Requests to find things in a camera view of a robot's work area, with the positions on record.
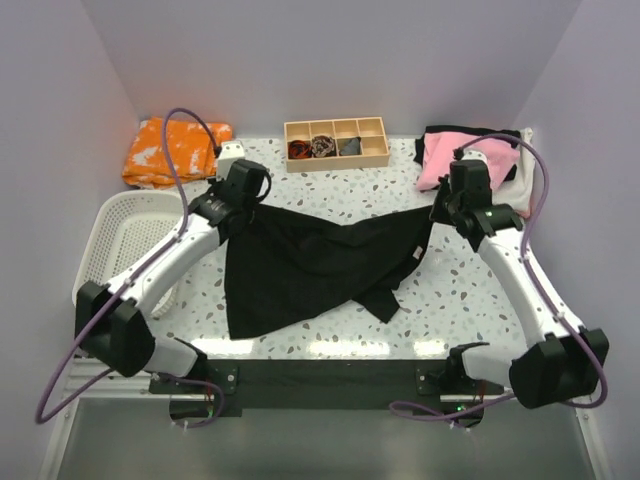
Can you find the orange white folded cloth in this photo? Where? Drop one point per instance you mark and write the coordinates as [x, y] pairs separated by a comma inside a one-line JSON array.
[[190, 147]]

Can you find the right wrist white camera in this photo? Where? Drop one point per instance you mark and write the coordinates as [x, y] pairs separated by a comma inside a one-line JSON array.
[[474, 155]]

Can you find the white plastic perforated basket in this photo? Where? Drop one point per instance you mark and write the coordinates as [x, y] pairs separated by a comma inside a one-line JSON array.
[[127, 226]]

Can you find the orange black rolled sock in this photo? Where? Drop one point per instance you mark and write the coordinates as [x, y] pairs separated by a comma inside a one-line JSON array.
[[299, 149]]

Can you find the brown patterned rolled sock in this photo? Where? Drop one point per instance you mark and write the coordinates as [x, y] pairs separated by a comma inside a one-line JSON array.
[[323, 146]]

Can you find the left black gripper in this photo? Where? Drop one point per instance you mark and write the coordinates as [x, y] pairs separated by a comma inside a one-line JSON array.
[[216, 186]]

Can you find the wrist white camera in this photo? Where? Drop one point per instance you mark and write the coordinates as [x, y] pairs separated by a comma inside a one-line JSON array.
[[474, 155], [230, 151]]

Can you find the black mounting base plate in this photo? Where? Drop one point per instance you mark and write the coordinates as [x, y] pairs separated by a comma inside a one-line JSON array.
[[321, 385]]

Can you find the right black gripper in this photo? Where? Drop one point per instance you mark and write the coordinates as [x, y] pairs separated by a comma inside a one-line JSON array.
[[436, 213]]

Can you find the black t-shirt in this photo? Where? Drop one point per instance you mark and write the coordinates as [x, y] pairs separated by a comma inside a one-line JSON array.
[[287, 267], [478, 131]]

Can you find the pink folded t-shirt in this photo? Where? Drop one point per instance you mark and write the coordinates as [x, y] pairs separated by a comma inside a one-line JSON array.
[[438, 153]]

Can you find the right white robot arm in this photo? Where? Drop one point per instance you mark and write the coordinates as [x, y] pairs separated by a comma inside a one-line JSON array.
[[563, 360]]

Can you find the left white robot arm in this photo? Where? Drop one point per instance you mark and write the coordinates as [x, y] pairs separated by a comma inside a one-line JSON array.
[[111, 318]]

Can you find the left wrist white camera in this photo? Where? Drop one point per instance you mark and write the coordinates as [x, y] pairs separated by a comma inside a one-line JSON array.
[[230, 151]]

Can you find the white folded t-shirt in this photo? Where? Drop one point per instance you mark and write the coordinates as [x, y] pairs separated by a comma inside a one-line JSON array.
[[518, 192]]

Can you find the wooden compartment tray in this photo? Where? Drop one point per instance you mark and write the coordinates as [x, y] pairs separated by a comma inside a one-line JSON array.
[[374, 144]]

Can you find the black folded t-shirt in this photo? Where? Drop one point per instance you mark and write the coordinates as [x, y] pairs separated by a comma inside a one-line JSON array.
[[478, 131]]

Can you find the grey folded sock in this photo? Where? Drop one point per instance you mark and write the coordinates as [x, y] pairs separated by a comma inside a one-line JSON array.
[[350, 146]]

